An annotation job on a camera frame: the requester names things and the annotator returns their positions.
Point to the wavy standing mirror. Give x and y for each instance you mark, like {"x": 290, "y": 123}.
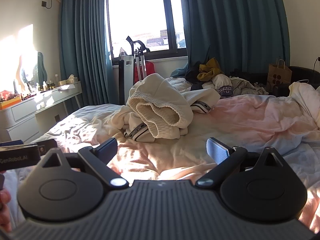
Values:
{"x": 41, "y": 67}

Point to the pink blue duvet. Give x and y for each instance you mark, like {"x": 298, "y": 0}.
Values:
{"x": 250, "y": 120}

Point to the yellow garment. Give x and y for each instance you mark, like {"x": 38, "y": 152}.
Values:
{"x": 208, "y": 71}

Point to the orange box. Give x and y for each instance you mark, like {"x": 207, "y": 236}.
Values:
{"x": 10, "y": 104}

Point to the white standing heater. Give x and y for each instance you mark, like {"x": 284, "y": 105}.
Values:
{"x": 128, "y": 72}

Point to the dark framed window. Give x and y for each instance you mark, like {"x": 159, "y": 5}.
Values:
{"x": 135, "y": 17}

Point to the beige tissue box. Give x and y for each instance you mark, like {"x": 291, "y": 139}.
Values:
{"x": 68, "y": 82}

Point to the white garment purple print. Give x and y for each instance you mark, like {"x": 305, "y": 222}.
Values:
{"x": 223, "y": 85}

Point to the cream sweatshirt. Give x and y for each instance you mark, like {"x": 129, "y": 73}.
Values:
{"x": 160, "y": 100}

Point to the red bag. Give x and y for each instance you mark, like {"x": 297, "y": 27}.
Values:
{"x": 149, "y": 70}

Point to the teal garment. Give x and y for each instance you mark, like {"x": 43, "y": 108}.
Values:
{"x": 178, "y": 72}

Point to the brown paper bag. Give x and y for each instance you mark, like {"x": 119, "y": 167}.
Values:
{"x": 278, "y": 76}

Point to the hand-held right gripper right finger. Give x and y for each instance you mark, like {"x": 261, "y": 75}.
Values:
{"x": 217, "y": 152}

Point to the row of cosmetic bottles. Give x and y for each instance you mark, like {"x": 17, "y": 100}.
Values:
{"x": 45, "y": 86}

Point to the dark garment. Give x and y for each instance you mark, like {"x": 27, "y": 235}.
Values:
{"x": 193, "y": 76}

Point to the black wall socket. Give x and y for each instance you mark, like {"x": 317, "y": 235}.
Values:
{"x": 44, "y": 4}

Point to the person's left hand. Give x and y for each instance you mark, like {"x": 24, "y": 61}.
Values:
{"x": 4, "y": 205}

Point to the white dressing table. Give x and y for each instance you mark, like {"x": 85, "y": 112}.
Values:
{"x": 22, "y": 112}

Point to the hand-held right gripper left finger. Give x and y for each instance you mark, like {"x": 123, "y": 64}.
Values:
{"x": 107, "y": 149}

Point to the cream pillow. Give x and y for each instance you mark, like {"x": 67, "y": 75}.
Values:
{"x": 307, "y": 97}

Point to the grey white crumpled garment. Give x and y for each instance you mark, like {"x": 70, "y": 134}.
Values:
{"x": 246, "y": 86}

